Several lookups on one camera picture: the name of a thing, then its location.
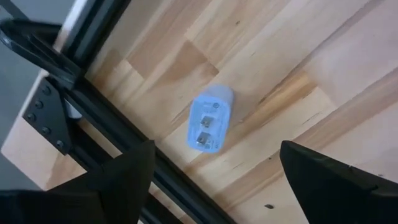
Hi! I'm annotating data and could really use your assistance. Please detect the black aluminium frame rail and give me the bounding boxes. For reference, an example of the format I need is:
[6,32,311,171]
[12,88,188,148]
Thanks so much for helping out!
[62,80,237,224]

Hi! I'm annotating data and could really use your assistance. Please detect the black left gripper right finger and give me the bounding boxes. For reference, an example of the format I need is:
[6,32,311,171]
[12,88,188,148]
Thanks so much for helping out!
[279,139,398,224]

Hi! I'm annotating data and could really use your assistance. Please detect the white USB wall charger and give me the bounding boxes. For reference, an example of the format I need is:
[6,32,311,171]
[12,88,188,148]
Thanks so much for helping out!
[185,83,234,154]

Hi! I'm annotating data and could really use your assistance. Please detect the black curved frame brace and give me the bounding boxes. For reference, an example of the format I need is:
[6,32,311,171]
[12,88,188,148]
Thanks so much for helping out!
[0,18,82,85]

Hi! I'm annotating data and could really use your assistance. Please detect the black bolted corner bracket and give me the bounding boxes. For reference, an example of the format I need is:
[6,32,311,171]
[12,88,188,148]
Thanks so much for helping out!
[22,77,74,156]

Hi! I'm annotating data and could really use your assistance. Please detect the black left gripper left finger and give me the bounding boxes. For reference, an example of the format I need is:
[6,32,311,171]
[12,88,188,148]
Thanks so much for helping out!
[46,139,156,224]

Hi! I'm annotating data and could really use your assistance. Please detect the black aluminium frame upright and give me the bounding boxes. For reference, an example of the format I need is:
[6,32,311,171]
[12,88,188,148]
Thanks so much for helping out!
[60,0,133,75]

